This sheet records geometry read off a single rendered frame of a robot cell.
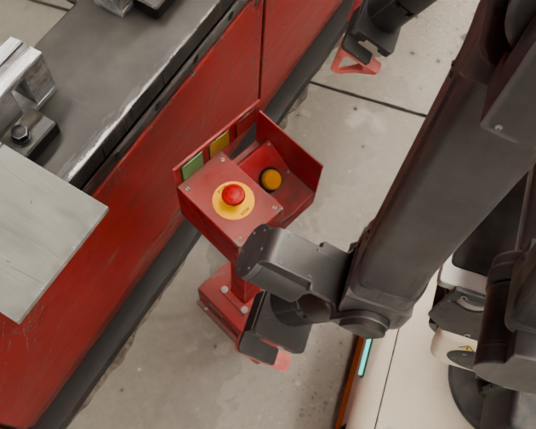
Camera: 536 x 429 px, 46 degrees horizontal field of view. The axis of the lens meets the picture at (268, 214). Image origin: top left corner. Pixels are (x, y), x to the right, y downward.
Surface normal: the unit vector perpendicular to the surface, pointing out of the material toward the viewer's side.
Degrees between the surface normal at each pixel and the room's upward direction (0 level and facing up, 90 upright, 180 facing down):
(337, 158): 0
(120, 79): 0
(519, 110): 90
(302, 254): 22
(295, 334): 27
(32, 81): 90
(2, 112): 90
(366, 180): 0
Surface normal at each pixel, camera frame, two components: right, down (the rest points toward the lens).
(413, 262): -0.25, 0.88
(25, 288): 0.04, -0.40
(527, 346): -0.32, -0.48
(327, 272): 0.47, -0.22
